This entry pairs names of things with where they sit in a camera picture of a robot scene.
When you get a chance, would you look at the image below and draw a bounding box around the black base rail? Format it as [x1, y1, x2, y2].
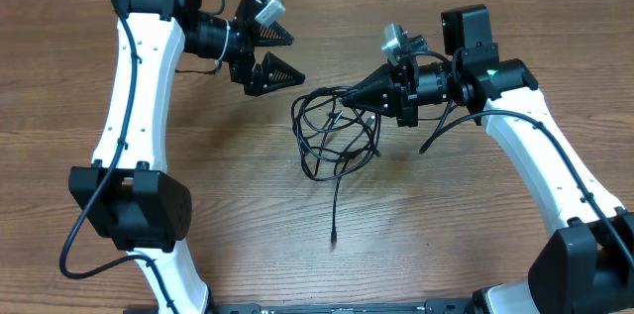
[123, 278, 566, 314]

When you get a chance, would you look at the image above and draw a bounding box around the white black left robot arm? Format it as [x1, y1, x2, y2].
[68, 0, 305, 313]

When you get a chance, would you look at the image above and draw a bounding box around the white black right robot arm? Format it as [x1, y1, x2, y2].
[343, 5, 633, 313]

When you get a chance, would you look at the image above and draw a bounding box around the black USB cable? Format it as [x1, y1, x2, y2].
[289, 85, 383, 246]

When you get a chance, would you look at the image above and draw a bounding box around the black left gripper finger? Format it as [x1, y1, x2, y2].
[244, 52, 305, 96]
[250, 22, 294, 47]

